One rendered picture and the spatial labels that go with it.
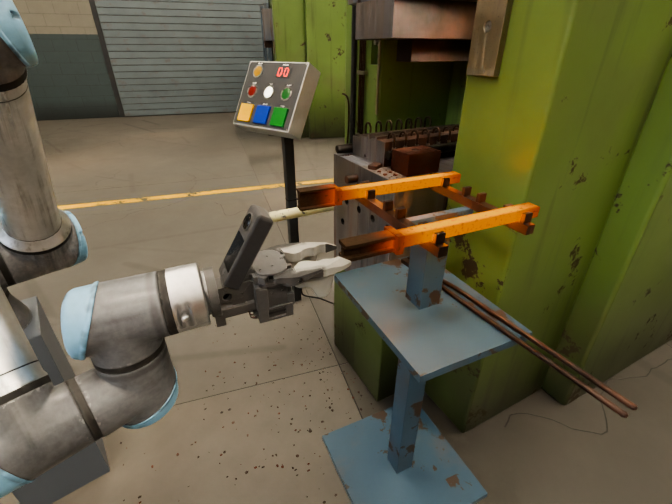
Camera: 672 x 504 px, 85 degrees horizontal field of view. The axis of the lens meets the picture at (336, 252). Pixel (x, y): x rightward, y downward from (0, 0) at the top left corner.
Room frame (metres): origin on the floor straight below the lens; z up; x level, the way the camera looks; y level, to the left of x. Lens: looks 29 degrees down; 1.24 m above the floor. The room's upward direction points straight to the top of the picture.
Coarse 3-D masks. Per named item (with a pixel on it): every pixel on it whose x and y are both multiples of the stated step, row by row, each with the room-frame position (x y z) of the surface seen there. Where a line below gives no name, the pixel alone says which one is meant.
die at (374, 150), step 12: (384, 132) 1.26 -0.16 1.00; (420, 132) 1.27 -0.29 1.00; (444, 132) 1.31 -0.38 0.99; (456, 132) 1.31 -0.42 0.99; (360, 144) 1.28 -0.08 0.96; (372, 144) 1.21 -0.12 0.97; (384, 144) 1.15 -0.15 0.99; (396, 144) 1.17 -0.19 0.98; (408, 144) 1.19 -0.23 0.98; (420, 144) 1.22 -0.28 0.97; (432, 144) 1.24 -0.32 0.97; (360, 156) 1.28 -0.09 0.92; (372, 156) 1.21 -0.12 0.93; (384, 156) 1.15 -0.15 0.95; (444, 156) 1.27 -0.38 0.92
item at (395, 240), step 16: (512, 208) 0.67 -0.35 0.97; (528, 208) 0.67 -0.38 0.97; (432, 224) 0.59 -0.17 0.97; (448, 224) 0.59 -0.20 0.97; (464, 224) 0.60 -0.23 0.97; (480, 224) 0.61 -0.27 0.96; (496, 224) 0.63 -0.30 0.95; (352, 240) 0.52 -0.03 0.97; (368, 240) 0.52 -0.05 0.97; (384, 240) 0.53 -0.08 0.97; (400, 240) 0.53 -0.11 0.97; (416, 240) 0.56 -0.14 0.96; (432, 240) 0.57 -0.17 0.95; (352, 256) 0.51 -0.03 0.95; (368, 256) 0.52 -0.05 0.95
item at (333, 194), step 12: (396, 180) 0.84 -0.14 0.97; (408, 180) 0.84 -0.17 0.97; (420, 180) 0.85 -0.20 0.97; (432, 180) 0.86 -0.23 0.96; (456, 180) 0.89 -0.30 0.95; (300, 192) 0.73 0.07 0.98; (312, 192) 0.75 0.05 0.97; (324, 192) 0.76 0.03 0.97; (336, 192) 0.76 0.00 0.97; (348, 192) 0.77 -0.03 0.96; (360, 192) 0.79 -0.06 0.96; (384, 192) 0.81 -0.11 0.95; (300, 204) 0.74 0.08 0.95; (312, 204) 0.75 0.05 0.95; (324, 204) 0.76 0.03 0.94; (336, 204) 0.76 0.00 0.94
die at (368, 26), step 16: (384, 0) 1.19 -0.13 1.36; (400, 0) 1.16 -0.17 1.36; (416, 0) 1.18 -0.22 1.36; (432, 0) 1.21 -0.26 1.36; (448, 0) 1.24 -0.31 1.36; (368, 16) 1.26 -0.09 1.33; (384, 16) 1.19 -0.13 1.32; (400, 16) 1.16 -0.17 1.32; (416, 16) 1.19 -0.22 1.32; (432, 16) 1.21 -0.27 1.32; (448, 16) 1.24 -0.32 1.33; (464, 16) 1.27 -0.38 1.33; (368, 32) 1.26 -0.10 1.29; (384, 32) 1.18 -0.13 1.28; (400, 32) 1.16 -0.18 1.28; (416, 32) 1.19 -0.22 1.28; (432, 32) 1.21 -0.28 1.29; (448, 32) 1.24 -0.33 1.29; (464, 32) 1.27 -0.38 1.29
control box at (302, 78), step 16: (256, 64) 1.75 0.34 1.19; (272, 64) 1.70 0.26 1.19; (288, 64) 1.64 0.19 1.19; (304, 64) 1.59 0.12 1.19; (256, 80) 1.71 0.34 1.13; (272, 80) 1.65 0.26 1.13; (288, 80) 1.60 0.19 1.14; (304, 80) 1.56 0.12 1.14; (240, 96) 1.72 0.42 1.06; (256, 96) 1.66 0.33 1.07; (272, 96) 1.61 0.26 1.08; (304, 96) 1.55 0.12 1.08; (272, 112) 1.57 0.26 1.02; (288, 112) 1.52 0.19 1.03; (304, 112) 1.55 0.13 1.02; (256, 128) 1.60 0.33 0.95; (272, 128) 1.53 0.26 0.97; (288, 128) 1.48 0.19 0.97
